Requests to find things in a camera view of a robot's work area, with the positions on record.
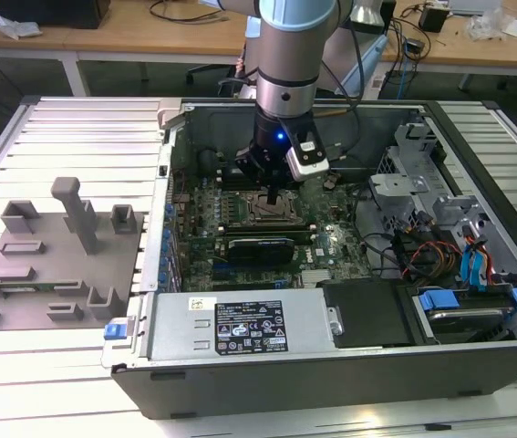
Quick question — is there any blue case latch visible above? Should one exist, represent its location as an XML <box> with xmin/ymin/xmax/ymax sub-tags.
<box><xmin>102</xmin><ymin>318</ymin><xmax>130</xmax><ymax>341</ymax></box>

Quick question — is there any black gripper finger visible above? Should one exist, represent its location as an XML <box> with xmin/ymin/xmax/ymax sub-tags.
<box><xmin>234</xmin><ymin>146</ymin><xmax>283</xmax><ymax>207</ymax></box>

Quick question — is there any hard disk in blue carrier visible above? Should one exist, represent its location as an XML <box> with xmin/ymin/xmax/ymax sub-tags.
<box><xmin>415</xmin><ymin>286</ymin><xmax>517</xmax><ymax>347</ymax></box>

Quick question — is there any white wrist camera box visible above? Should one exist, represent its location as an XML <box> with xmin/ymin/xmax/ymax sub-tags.
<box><xmin>278</xmin><ymin>116</ymin><xmax>331</xmax><ymax>183</ymax></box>

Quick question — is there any red yellow wire bundle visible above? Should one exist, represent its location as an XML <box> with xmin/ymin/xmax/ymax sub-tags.
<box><xmin>394</xmin><ymin>225</ymin><xmax>465</xmax><ymax>282</ymax></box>

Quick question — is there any crumpled white paper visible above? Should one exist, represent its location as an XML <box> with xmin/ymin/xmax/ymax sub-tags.
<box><xmin>0</xmin><ymin>10</ymin><xmax>44</xmax><ymax>39</ymax></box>

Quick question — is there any black graphics card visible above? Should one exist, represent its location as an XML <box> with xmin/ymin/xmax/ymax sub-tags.
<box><xmin>224</xmin><ymin>234</ymin><xmax>296</xmax><ymax>266</ymax></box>

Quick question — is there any blue network cable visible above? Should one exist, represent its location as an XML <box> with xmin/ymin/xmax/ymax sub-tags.
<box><xmin>398</xmin><ymin>38</ymin><xmax>413</xmax><ymax>99</ymax></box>

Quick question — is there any small silver heatsink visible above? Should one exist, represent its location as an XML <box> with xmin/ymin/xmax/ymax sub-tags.
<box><xmin>301</xmin><ymin>268</ymin><xmax>333</xmax><ymax>289</ymax></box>

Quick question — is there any open black PC case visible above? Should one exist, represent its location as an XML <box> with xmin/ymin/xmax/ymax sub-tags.
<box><xmin>101</xmin><ymin>98</ymin><xmax>517</xmax><ymax>421</ymax></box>

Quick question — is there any green RAM stick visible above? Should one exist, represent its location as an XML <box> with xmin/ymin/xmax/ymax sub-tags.
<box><xmin>0</xmin><ymin>283</ymin><xmax>58</xmax><ymax>294</ymax></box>

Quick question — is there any long wooden desk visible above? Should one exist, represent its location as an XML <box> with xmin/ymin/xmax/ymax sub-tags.
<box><xmin>0</xmin><ymin>0</ymin><xmax>517</xmax><ymax>98</ymax></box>

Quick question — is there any black chair base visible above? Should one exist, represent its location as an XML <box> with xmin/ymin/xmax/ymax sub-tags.
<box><xmin>186</xmin><ymin>63</ymin><xmax>259</xmax><ymax>98</ymax></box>

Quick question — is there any grey parts rack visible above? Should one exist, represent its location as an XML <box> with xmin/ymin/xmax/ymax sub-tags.
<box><xmin>0</xmin><ymin>176</ymin><xmax>150</xmax><ymax>332</ymax></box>

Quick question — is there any small black cube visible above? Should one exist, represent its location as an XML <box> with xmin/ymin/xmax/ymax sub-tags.
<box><xmin>418</xmin><ymin>5</ymin><xmax>450</xmax><ymax>34</ymax></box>

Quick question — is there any large black box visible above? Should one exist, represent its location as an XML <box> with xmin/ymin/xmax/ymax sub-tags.
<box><xmin>0</xmin><ymin>0</ymin><xmax>112</xmax><ymax>29</ymax></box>

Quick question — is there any flat grey device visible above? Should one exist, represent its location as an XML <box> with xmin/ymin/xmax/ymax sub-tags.
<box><xmin>448</xmin><ymin>0</ymin><xmax>501</xmax><ymax>13</ymax></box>

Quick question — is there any CPU socket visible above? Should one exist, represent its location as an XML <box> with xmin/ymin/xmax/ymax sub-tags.
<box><xmin>244</xmin><ymin>187</ymin><xmax>301</xmax><ymax>223</ymax></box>

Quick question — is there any black plastic air duct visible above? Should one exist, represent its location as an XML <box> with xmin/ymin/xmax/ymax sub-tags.
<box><xmin>319</xmin><ymin>278</ymin><xmax>419</xmax><ymax>350</ymax></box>

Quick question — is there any grey power supply unit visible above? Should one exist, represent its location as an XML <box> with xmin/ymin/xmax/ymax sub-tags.
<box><xmin>146</xmin><ymin>291</ymin><xmax>337</xmax><ymax>365</ymax></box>

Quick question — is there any silver CPU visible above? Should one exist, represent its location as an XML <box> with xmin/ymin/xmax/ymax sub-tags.
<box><xmin>257</xmin><ymin>196</ymin><xmax>295</xmax><ymax>218</ymax></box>

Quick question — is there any blue flat wire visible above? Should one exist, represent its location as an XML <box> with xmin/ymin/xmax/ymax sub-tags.
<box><xmin>460</xmin><ymin>235</ymin><xmax>495</xmax><ymax>294</ymax></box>

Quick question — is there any grey metal drive cage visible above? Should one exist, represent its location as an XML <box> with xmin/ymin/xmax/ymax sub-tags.
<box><xmin>368</xmin><ymin>119</ymin><xmax>491</xmax><ymax>238</ymax></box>

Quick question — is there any green motherboard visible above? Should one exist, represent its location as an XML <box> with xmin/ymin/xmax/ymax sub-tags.
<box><xmin>169</xmin><ymin>168</ymin><xmax>374</xmax><ymax>293</ymax></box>

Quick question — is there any clear plastic bag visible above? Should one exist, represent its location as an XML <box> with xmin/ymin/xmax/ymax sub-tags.
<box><xmin>464</xmin><ymin>7</ymin><xmax>511</xmax><ymax>43</ymax></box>

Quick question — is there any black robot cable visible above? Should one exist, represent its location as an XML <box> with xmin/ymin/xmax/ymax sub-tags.
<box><xmin>312</xmin><ymin>20</ymin><xmax>364</xmax><ymax>161</ymax></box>

